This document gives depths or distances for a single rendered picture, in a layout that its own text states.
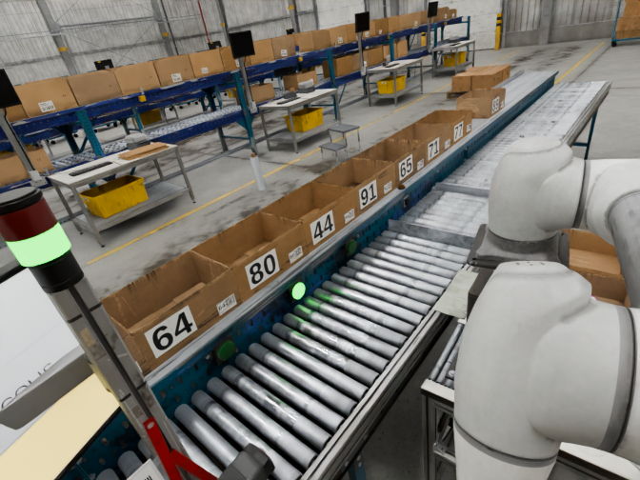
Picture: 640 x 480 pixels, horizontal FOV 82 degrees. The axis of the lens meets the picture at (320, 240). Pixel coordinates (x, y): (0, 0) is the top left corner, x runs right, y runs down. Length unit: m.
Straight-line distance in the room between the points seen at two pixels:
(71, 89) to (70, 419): 5.33
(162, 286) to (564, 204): 1.37
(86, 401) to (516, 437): 0.60
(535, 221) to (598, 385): 0.61
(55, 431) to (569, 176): 1.02
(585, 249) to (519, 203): 1.05
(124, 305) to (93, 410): 0.88
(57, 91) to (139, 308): 4.46
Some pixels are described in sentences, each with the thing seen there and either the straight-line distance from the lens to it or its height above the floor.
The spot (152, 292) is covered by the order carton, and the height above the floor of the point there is 0.97.
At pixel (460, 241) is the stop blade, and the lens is 1.91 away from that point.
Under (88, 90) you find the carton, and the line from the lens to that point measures 5.91.
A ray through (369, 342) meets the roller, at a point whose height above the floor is 0.75.
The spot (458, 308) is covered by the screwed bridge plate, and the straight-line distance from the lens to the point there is 1.55.
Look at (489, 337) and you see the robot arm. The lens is 0.40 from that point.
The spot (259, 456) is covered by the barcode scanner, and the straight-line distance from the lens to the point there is 0.81.
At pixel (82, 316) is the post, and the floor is 1.51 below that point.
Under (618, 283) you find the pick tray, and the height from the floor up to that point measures 0.83.
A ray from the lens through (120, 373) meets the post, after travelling 0.60.
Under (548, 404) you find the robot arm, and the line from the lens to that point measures 0.40.
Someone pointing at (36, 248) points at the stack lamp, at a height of 1.61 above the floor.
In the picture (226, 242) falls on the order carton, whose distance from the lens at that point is 1.73.
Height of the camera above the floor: 1.76
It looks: 29 degrees down
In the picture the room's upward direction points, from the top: 10 degrees counter-clockwise
